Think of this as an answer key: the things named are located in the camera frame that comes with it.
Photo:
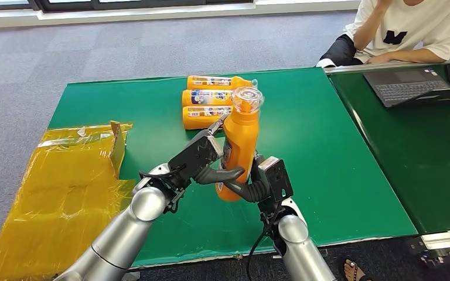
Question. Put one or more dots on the person's left hand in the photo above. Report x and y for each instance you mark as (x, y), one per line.
(378, 59)

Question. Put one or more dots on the yellow film covered flat carton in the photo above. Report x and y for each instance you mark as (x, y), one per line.
(54, 194)

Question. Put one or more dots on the green mat under laptop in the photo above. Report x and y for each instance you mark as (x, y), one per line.
(423, 155)

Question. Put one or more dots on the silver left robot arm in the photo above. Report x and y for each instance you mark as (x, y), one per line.
(124, 236)

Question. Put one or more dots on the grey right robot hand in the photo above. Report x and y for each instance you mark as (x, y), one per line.
(254, 192)

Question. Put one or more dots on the dark window frame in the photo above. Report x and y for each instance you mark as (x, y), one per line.
(132, 4)

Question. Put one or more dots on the person's foot in sandal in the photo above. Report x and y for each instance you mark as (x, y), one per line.
(353, 270)

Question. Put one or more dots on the silver table frame rail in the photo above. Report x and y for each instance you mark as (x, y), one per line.
(448, 238)

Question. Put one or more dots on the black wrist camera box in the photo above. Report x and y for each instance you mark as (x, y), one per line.
(277, 178)
(194, 157)

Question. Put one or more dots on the person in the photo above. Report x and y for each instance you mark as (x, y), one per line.
(407, 27)

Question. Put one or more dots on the large green table mat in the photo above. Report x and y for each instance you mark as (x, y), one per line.
(326, 174)

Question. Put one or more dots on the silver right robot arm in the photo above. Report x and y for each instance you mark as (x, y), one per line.
(302, 252)

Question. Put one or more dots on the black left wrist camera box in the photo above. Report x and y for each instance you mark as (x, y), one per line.
(194, 157)

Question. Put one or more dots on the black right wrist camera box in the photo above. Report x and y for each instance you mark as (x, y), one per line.
(277, 178)

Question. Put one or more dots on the dark grey laptop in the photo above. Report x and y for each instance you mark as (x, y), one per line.
(407, 88)

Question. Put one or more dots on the orange bottle with clear cap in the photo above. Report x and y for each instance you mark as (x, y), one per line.
(240, 143)
(205, 97)
(213, 81)
(201, 118)

